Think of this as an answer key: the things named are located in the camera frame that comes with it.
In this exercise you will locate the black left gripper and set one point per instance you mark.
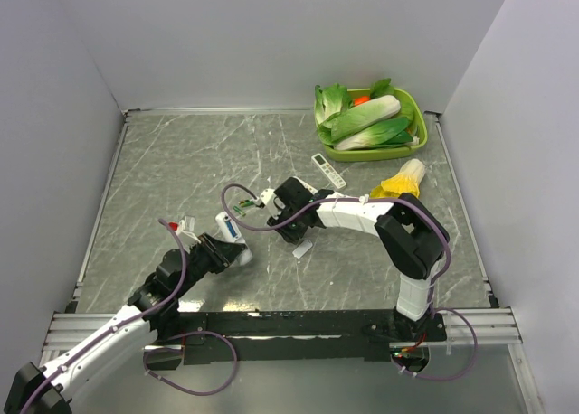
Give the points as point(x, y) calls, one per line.
point(222, 253)

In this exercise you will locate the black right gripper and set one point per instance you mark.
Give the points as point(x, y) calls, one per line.
point(291, 236)

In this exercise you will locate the white battery cover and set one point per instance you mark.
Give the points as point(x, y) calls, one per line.
point(302, 249)

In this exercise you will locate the white remote with orange button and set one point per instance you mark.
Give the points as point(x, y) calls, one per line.
point(246, 255)

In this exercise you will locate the blue battery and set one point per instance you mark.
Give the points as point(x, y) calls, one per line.
point(232, 230)

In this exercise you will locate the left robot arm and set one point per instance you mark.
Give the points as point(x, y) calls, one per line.
point(151, 314)

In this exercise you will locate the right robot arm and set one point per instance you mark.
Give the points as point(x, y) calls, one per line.
point(413, 239)

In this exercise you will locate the white remote with coloured buttons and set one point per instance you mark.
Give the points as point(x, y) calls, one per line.
point(307, 185)

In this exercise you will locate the small white remote with display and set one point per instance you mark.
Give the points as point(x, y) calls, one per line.
point(328, 170)

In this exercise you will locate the toy cabbage middle of basket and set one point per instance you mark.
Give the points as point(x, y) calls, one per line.
point(361, 117)

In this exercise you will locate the yellow toy cabbage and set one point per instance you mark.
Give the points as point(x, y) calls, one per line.
point(407, 180)

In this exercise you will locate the toy lettuce left in basket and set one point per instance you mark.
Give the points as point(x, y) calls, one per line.
point(329, 101)

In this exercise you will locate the toy bok choy dark green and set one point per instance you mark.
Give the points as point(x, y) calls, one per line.
point(390, 132)

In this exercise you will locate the orange toy carrot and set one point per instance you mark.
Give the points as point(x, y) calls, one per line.
point(361, 100)

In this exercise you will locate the small green leaf toy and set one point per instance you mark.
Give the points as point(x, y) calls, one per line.
point(381, 88)

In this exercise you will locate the green plastic basket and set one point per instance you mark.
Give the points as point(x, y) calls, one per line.
point(408, 109)

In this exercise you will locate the aluminium table frame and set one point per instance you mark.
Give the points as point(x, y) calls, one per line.
point(169, 165)

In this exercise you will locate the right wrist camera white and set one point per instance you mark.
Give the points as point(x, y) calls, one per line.
point(271, 202)

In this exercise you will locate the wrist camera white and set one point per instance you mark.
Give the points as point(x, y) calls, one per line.
point(185, 230)
point(271, 202)

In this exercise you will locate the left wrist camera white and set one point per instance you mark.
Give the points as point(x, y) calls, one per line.
point(185, 230)

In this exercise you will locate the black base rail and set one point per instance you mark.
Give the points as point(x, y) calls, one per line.
point(369, 334)

